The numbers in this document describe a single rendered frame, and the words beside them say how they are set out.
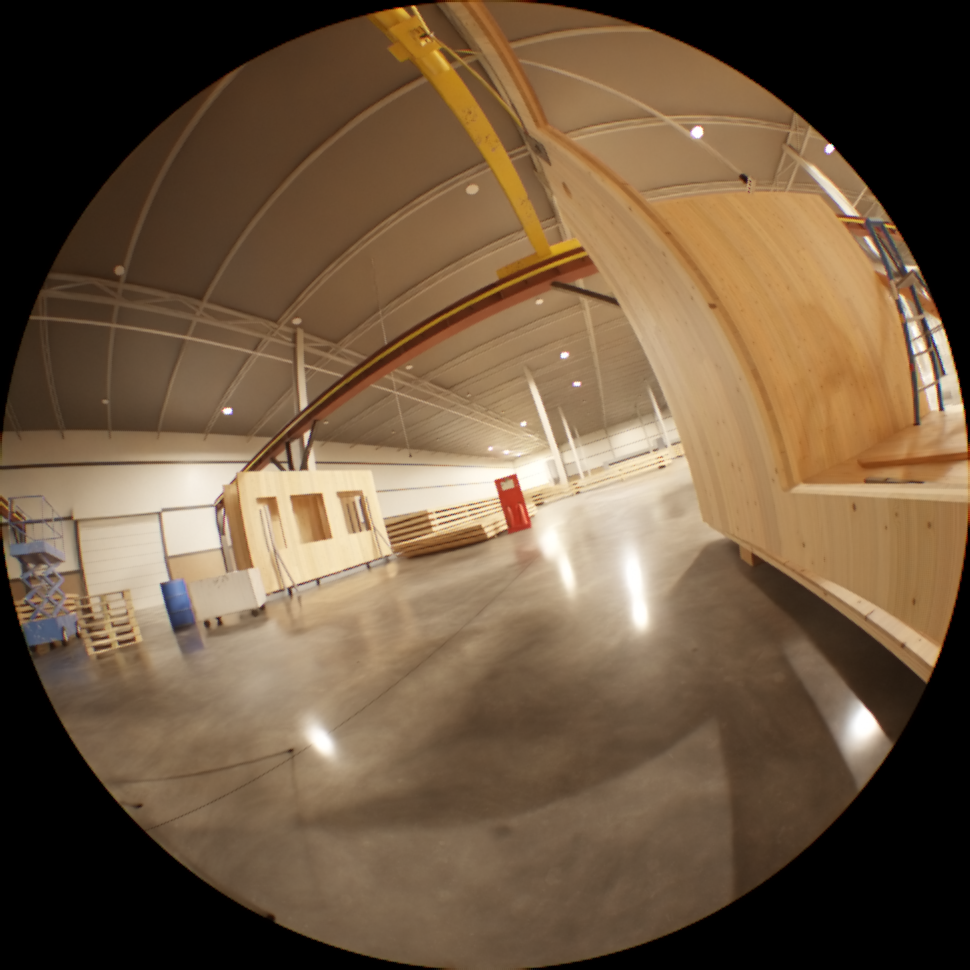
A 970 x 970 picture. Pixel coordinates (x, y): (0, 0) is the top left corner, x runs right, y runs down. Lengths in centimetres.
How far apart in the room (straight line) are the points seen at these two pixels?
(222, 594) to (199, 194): 1059
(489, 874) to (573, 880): 16
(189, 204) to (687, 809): 1257
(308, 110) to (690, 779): 1109
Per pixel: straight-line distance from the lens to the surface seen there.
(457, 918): 77
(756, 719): 95
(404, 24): 493
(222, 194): 1152
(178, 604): 669
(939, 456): 236
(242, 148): 1089
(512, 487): 749
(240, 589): 529
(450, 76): 547
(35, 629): 902
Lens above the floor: 71
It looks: 5 degrees up
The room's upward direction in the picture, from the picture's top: 16 degrees counter-clockwise
